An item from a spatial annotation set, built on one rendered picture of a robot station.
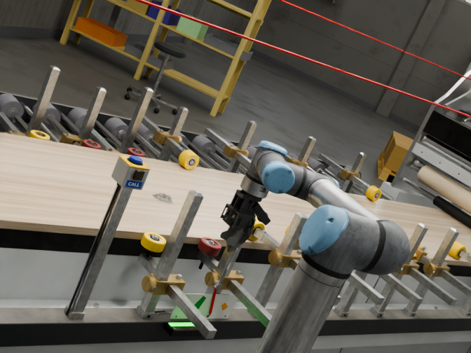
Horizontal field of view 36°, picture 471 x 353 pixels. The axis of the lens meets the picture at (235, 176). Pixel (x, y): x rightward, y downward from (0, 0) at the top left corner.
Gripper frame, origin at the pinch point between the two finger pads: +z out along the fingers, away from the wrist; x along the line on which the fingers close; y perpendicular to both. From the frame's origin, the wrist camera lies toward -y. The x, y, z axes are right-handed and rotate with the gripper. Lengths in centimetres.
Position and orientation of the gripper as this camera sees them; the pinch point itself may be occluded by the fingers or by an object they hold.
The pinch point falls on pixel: (231, 248)
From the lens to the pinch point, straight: 232.6
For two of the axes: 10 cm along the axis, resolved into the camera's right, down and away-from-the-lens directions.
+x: 5.6, 4.6, -6.9
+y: -7.3, -1.3, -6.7
